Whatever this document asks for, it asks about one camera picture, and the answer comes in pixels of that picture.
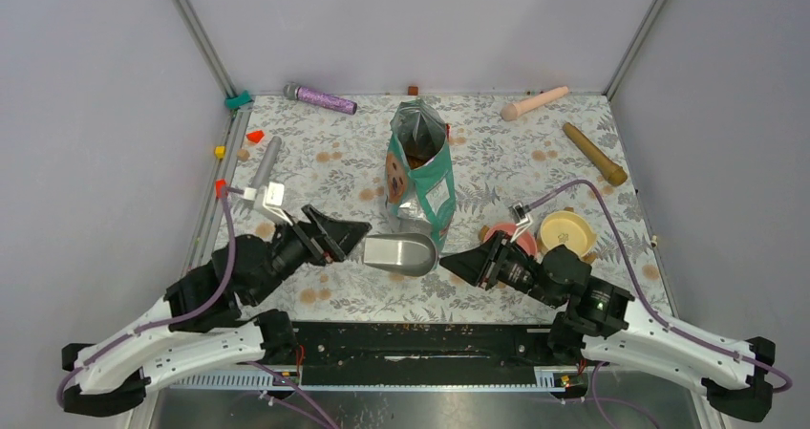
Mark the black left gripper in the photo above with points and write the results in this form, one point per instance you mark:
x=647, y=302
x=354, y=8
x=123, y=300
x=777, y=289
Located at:
x=329, y=240

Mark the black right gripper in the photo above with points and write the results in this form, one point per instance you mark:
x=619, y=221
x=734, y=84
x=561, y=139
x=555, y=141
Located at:
x=483, y=263

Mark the grey plastic scoop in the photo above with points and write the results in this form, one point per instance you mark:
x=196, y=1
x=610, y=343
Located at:
x=408, y=254

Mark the green dog food bag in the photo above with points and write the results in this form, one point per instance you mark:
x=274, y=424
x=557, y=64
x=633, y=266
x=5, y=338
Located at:
x=419, y=178

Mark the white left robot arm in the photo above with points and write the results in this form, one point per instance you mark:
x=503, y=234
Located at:
x=199, y=323

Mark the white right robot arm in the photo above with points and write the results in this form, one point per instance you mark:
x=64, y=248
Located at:
x=600, y=322

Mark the pink pet bowl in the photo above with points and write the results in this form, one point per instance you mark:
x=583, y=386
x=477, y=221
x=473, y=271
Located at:
x=526, y=240

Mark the yellow pet bowl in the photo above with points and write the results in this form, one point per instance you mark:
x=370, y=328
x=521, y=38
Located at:
x=566, y=228

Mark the floral table mat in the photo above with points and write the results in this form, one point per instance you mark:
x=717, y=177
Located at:
x=336, y=163

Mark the grey cylinder tool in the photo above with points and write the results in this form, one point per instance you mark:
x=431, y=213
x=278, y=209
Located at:
x=264, y=169

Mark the orange toy block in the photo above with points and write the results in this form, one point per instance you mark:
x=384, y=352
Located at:
x=221, y=189

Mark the red toy block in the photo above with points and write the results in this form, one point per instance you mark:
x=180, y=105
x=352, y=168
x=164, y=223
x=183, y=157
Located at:
x=255, y=136

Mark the purple glitter microphone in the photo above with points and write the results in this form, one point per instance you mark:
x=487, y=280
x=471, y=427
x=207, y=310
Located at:
x=305, y=94

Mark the pink toy stick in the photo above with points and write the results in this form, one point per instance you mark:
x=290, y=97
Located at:
x=513, y=110

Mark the brown wooden rolling pin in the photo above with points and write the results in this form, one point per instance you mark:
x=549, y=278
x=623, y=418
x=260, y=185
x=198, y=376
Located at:
x=612, y=172

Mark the teal clip in corner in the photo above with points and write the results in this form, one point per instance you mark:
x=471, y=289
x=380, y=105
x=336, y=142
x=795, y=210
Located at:
x=236, y=102

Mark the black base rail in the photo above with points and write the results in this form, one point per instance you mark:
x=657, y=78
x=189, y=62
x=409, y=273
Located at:
x=409, y=354

